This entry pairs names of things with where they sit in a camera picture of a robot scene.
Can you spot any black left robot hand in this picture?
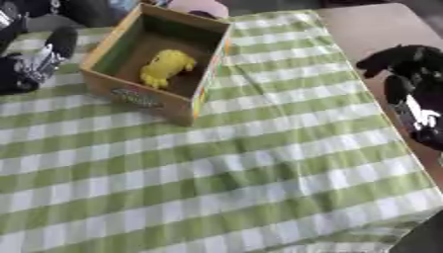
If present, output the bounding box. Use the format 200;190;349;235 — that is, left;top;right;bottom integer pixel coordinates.
0;25;80;97

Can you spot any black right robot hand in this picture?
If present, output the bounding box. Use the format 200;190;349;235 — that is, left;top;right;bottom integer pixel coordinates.
354;43;443;152

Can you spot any tan cardboard box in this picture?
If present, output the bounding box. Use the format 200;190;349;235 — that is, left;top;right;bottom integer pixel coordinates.
77;3;234;127

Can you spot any person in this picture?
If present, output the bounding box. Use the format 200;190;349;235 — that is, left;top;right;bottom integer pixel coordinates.
0;0;232;29

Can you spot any yellow soft toy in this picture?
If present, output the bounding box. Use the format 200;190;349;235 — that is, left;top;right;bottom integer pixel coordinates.
138;48;198;90

